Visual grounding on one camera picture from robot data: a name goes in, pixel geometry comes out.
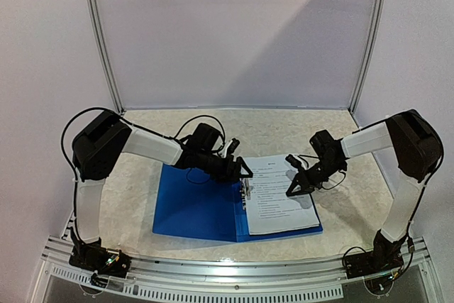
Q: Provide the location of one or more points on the left aluminium frame post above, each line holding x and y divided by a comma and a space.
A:
95, 17

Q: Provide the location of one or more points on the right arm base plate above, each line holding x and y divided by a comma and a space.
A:
357, 262

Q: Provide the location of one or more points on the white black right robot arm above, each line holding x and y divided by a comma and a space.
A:
419, 153

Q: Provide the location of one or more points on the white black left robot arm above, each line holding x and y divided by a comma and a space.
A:
97, 148

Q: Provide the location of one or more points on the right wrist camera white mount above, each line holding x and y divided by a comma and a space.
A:
297, 162

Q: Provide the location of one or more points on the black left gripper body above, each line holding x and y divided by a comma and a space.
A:
220, 171

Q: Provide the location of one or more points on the aluminium front rail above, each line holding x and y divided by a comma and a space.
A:
170, 280

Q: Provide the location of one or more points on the aluminium frame post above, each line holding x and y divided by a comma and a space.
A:
95, 17
372, 32

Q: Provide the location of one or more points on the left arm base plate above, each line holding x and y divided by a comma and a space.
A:
95, 258

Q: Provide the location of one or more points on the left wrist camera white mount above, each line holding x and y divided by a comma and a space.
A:
229, 148

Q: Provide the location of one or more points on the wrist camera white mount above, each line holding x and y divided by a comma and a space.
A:
297, 162
229, 148

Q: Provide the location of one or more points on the blue plastic folder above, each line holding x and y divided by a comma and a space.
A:
190, 204

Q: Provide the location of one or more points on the metal folder clip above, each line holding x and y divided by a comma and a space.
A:
245, 191

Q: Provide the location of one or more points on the white printed paper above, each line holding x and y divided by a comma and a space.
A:
269, 211

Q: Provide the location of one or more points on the right aluminium frame post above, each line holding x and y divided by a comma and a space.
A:
372, 32

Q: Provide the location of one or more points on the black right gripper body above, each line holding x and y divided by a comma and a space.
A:
312, 174

